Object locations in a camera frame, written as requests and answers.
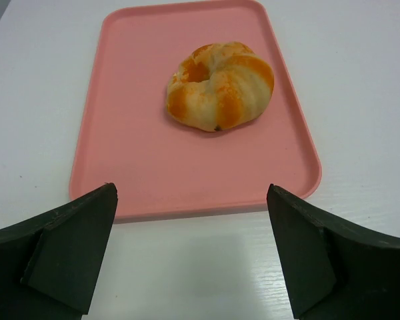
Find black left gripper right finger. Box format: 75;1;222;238
267;185;400;319

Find pink plastic tray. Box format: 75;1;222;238
69;1;322;221

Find orange striped bread bun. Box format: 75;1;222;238
165;41;275;132

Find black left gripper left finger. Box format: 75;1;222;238
0;183;118;319

